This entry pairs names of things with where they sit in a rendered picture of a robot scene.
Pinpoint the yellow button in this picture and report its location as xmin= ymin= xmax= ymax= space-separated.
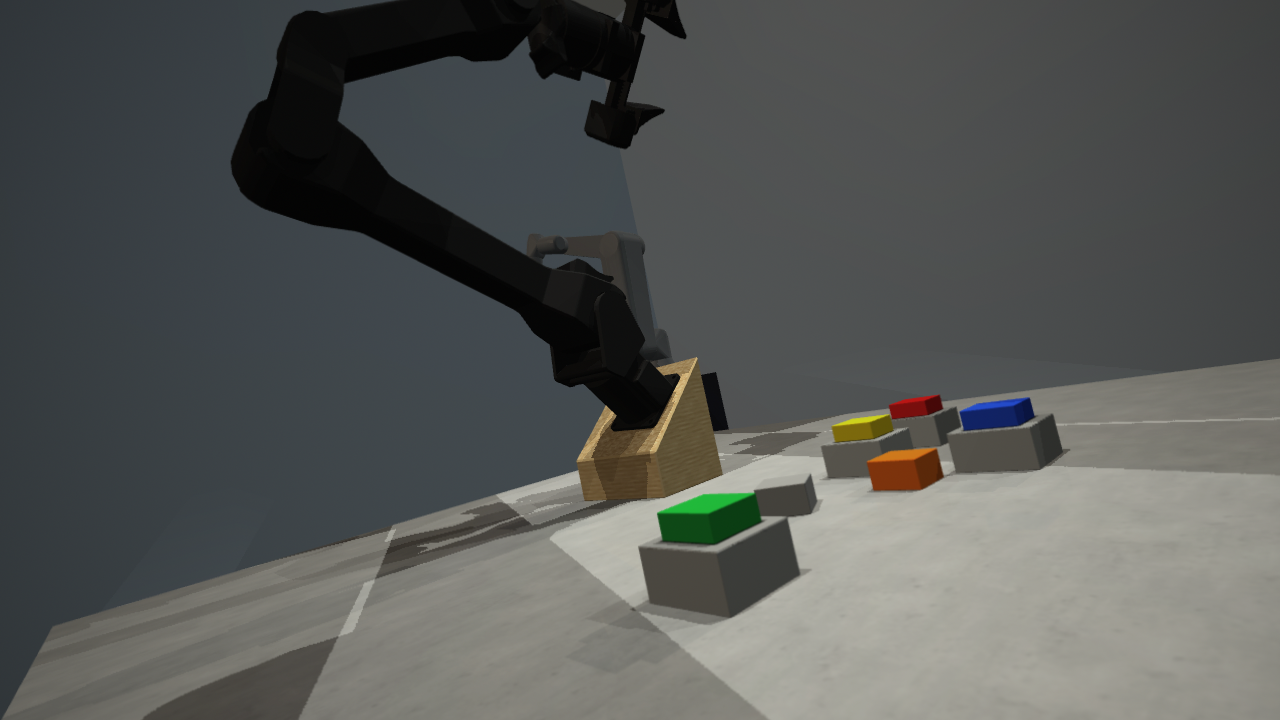
xmin=820 ymin=414 xmax=913 ymax=478

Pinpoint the red button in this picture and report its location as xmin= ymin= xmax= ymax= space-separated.
xmin=890 ymin=395 xmax=961 ymax=448

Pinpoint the green button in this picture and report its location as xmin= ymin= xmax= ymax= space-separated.
xmin=637 ymin=493 xmax=801 ymax=618

